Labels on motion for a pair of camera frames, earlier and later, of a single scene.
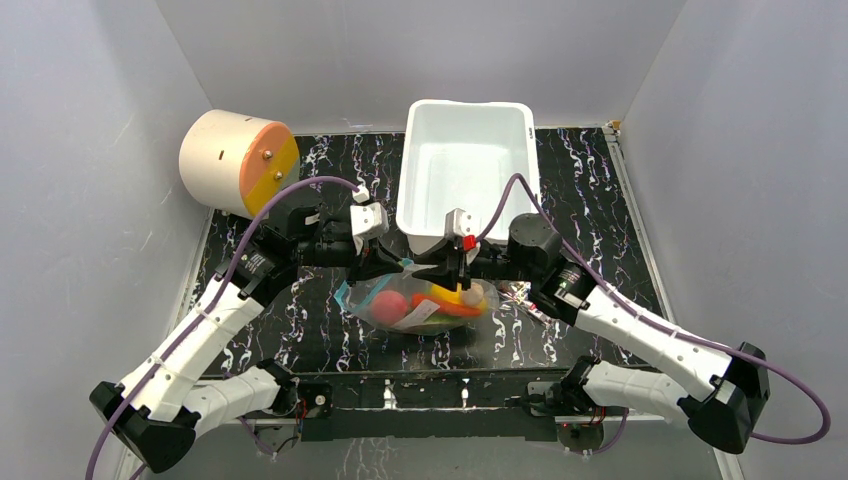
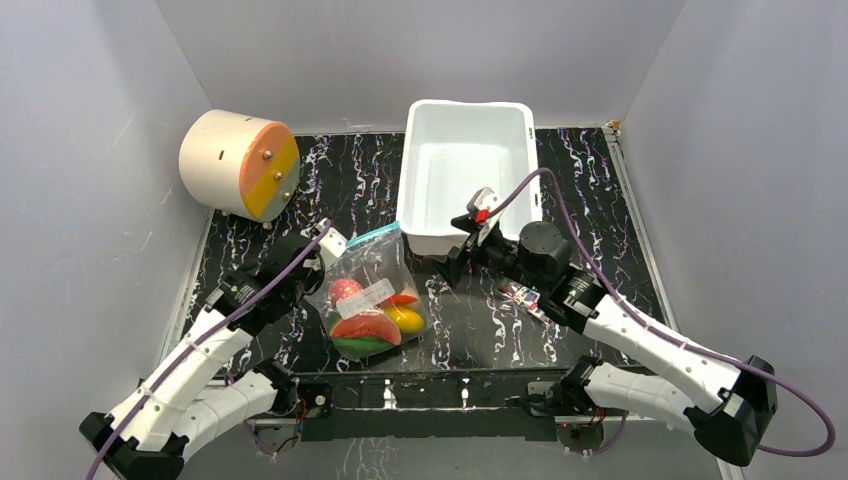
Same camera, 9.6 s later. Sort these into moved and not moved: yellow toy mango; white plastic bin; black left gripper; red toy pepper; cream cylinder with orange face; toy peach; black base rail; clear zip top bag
Moved: toy peach; clear zip top bag; black left gripper; yellow toy mango; red toy pepper
Not moved: black base rail; cream cylinder with orange face; white plastic bin
